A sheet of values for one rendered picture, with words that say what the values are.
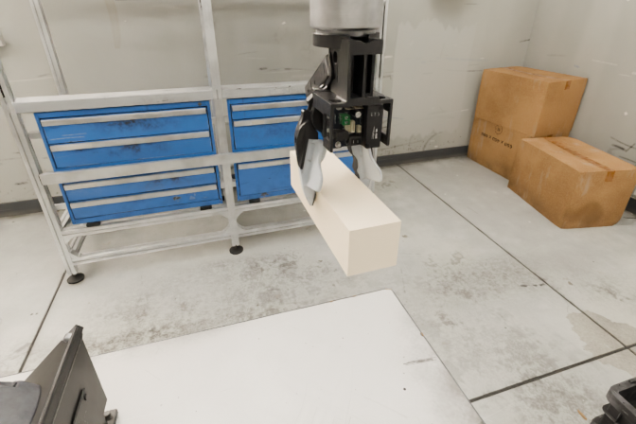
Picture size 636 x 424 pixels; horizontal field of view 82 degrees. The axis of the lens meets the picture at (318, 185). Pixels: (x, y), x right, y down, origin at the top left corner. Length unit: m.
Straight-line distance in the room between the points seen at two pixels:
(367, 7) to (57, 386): 0.55
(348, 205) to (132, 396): 0.53
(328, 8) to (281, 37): 2.35
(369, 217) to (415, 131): 2.93
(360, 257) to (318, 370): 0.38
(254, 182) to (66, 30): 1.44
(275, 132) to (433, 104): 1.76
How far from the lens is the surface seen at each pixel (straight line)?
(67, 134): 1.98
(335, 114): 0.40
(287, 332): 0.82
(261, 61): 2.73
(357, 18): 0.39
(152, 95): 1.84
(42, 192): 2.10
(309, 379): 0.75
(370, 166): 0.47
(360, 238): 0.40
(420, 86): 3.23
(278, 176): 2.04
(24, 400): 0.59
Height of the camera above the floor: 1.31
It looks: 27 degrees down
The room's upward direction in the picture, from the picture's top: straight up
